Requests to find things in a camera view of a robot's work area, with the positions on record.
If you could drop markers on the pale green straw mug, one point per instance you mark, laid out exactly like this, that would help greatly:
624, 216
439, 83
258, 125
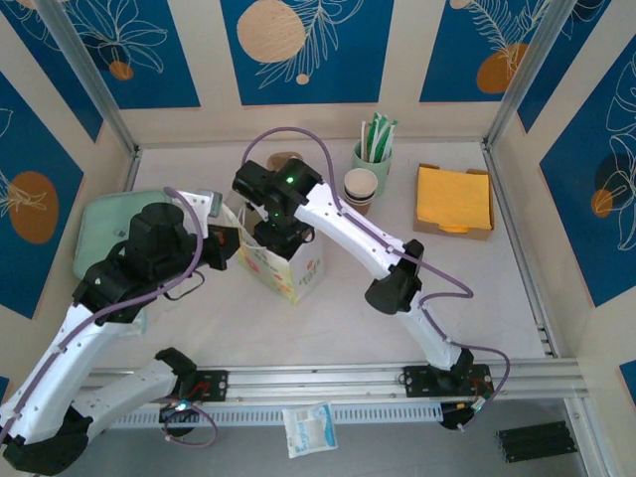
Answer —
382, 171

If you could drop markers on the pale translucent plastic bottle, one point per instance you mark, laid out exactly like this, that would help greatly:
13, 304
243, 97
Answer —
134, 325

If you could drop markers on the stack of paper cups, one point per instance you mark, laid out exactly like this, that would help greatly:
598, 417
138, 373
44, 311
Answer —
360, 183

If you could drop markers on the right lower frame post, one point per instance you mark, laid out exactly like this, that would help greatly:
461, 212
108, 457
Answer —
582, 437

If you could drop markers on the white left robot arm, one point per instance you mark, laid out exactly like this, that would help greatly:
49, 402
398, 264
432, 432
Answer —
59, 358

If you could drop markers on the aluminium frame post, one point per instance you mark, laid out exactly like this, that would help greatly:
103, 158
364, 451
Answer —
84, 64
527, 64

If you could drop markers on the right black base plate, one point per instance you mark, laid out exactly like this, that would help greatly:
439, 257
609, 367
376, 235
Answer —
417, 382

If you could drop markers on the right aluminium side rail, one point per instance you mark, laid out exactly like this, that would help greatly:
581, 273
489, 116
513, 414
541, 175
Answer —
504, 199

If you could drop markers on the white paper takeout bag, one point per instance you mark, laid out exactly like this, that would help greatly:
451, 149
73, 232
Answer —
303, 278

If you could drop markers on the white blue printed packet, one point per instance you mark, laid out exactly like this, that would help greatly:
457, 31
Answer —
308, 429

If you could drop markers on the aluminium side rail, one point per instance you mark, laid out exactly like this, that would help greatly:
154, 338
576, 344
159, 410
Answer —
133, 171
504, 199

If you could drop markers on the base circuit board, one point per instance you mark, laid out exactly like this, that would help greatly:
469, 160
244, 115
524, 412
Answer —
174, 410
478, 407

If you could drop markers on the right base circuit board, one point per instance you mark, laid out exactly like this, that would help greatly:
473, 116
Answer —
478, 407

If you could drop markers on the yellow napkin stack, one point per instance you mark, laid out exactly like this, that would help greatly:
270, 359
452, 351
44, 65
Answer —
454, 199

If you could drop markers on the brown paper cup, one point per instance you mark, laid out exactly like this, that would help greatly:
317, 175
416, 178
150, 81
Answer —
360, 208

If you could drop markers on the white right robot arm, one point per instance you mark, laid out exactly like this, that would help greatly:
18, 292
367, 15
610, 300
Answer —
348, 223

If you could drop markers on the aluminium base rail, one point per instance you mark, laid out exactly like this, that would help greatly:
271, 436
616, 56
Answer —
318, 380

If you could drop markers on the left base circuit board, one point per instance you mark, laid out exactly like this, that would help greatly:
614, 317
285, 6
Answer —
174, 410

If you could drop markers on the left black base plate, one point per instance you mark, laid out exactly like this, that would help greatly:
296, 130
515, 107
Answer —
218, 385

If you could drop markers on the left aluminium side rail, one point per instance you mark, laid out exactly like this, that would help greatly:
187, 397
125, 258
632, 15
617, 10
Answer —
133, 171

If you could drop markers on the brown pulp cup carrier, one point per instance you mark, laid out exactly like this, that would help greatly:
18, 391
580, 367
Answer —
280, 160

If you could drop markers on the left aluminium frame post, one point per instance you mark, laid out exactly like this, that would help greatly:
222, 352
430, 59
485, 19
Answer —
84, 64

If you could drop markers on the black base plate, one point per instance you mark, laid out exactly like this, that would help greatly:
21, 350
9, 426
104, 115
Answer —
218, 385
417, 382

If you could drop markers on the right aluminium frame post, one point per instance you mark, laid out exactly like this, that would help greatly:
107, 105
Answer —
527, 64

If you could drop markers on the mint green square container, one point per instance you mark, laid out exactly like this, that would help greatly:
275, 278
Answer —
102, 228

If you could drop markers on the stack of yellow napkins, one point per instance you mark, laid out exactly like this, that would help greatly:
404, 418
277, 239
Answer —
472, 236

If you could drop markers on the black extrusion pieces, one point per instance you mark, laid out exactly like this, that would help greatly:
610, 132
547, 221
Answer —
536, 442

